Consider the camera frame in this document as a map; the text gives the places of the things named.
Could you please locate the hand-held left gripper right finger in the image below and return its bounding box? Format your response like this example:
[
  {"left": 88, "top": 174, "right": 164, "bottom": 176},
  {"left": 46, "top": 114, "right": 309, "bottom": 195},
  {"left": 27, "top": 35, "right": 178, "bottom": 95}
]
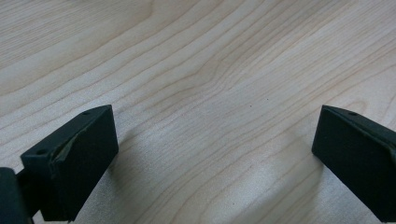
[{"left": 312, "top": 105, "right": 396, "bottom": 223}]

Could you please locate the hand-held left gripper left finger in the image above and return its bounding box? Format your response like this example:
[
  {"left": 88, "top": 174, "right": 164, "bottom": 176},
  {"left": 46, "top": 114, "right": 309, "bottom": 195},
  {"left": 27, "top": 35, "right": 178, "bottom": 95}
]
[{"left": 20, "top": 105, "right": 120, "bottom": 222}]

